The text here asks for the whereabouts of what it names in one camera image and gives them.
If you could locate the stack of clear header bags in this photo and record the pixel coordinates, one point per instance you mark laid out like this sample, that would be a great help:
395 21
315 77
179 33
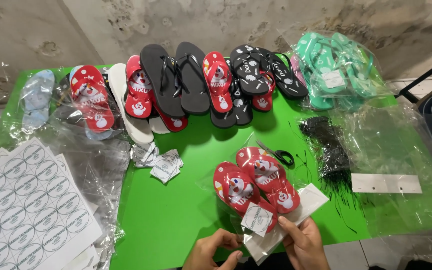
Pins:
392 157

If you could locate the heap of empty clear bags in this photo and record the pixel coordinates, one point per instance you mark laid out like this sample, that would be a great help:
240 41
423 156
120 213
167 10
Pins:
99 168

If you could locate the person's right hand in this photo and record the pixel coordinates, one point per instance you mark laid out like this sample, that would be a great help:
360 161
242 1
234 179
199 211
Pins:
308 249

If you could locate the stack of round sticker sheets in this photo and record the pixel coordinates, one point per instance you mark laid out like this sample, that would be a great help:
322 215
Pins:
28 210

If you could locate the plain black sandal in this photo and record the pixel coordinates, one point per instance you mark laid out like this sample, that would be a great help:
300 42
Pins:
191 82
159 80

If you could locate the pile of black tag ties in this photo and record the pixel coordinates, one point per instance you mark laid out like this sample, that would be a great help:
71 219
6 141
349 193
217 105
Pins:
330 150

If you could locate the pile of cut square labels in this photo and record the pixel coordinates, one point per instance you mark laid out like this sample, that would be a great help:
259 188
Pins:
159 163

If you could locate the pink sandal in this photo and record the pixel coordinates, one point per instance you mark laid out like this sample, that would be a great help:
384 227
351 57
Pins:
296 71

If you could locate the clear bag with white header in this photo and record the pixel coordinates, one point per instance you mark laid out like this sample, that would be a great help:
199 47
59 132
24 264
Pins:
306 204

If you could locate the red snowman print sandal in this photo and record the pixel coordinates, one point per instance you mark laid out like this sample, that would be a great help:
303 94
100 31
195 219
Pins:
238 189
173 122
138 93
264 101
272 180
218 82

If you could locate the white square round-print label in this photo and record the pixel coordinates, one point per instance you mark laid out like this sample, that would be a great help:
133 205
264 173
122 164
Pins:
256 219

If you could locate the person's left hand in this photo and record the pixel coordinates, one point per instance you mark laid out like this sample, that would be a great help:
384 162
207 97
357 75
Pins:
204 253

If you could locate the bagged light blue sandals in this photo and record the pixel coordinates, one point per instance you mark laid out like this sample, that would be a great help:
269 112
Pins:
38 99

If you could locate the bag of teal sandals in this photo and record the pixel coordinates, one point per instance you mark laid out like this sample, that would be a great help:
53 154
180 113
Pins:
336 71

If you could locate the white sandal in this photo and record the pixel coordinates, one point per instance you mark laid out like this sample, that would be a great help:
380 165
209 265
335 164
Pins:
131 123
158 126

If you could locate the bagged pair of red sandals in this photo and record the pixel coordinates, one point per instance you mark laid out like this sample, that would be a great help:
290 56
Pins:
90 99

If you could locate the black flower print sandal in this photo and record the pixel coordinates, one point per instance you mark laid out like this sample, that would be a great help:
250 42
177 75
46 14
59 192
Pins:
287 80
241 107
223 119
251 73

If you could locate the black metal frame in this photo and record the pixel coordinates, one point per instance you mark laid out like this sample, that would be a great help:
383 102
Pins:
422 78

